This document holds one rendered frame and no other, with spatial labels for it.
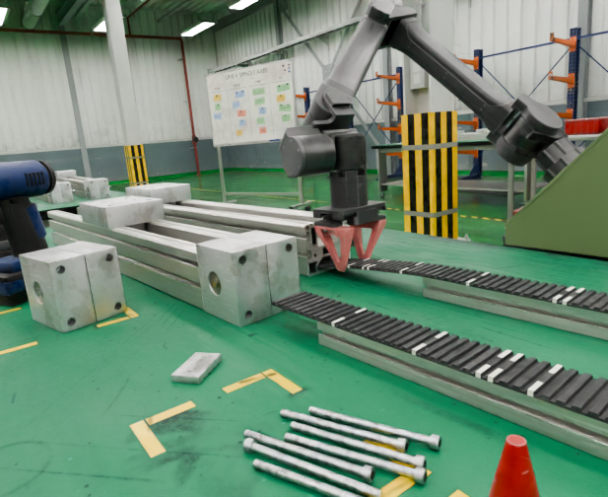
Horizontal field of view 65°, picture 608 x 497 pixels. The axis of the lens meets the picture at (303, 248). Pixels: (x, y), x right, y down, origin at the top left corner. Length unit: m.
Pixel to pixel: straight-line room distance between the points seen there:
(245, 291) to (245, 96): 6.24
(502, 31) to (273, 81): 4.53
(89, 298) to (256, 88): 6.06
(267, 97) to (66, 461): 6.25
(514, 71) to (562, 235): 8.46
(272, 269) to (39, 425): 0.30
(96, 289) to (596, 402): 0.57
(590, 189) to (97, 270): 0.74
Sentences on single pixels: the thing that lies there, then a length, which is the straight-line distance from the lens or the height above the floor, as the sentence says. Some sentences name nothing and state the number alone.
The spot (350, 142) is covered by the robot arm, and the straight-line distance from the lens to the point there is 0.70.
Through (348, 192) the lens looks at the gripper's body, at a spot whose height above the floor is 0.92.
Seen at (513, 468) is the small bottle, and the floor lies 0.89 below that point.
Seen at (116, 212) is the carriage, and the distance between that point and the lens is 0.94.
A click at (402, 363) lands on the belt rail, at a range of 0.46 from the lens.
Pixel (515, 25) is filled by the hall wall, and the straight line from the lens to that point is 9.39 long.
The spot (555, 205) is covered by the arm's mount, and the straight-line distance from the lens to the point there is 0.89.
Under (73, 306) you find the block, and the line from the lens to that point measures 0.69.
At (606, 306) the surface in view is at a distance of 0.57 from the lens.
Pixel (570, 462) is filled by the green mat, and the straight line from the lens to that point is 0.38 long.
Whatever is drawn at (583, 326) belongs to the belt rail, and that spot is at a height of 0.79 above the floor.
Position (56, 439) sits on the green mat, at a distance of 0.46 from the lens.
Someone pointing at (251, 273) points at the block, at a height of 0.84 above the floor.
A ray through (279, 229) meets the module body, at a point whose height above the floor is 0.85.
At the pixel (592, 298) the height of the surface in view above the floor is 0.81.
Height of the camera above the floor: 1.00
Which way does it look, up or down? 13 degrees down
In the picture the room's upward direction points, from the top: 5 degrees counter-clockwise
